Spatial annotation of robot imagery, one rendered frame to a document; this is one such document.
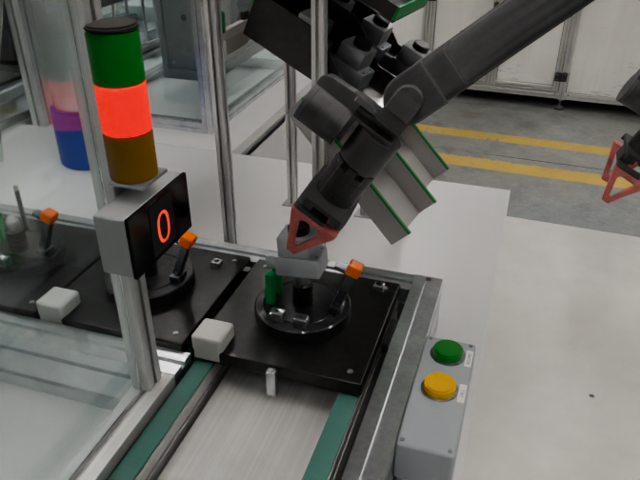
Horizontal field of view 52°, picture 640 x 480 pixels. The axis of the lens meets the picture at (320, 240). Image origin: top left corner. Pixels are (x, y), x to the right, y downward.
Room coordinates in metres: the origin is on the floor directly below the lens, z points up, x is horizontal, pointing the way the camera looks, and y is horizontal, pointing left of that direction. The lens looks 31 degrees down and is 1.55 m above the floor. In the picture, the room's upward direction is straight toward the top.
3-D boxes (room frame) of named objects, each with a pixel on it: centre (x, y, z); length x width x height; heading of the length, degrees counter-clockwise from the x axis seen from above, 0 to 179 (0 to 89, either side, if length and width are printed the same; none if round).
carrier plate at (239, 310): (0.78, 0.02, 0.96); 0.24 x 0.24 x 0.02; 72
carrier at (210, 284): (0.85, 0.27, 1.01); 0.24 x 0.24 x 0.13; 72
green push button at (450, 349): (0.69, -0.18, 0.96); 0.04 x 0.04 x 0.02
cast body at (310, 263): (0.77, 0.04, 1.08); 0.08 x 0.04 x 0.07; 73
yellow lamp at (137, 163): (0.63, 0.20, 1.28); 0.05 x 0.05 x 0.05
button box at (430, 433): (0.63, -0.15, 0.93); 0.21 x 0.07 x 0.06; 162
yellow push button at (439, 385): (0.63, -0.15, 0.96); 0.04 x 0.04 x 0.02
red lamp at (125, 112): (0.63, 0.20, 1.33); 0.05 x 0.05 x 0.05
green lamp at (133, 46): (0.63, 0.20, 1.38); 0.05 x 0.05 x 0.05
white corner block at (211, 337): (0.71, 0.15, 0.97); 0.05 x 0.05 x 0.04; 72
